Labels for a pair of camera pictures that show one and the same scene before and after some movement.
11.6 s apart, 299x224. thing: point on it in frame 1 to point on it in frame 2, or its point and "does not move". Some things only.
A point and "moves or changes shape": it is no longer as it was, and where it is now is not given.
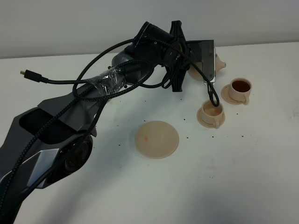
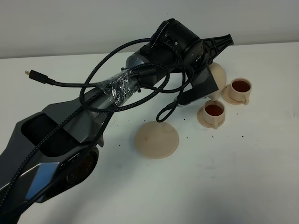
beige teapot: [194, 73] moves or changes shape
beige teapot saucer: [156, 139] does not move
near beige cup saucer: [204, 123] does not move
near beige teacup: [211, 115] does not move
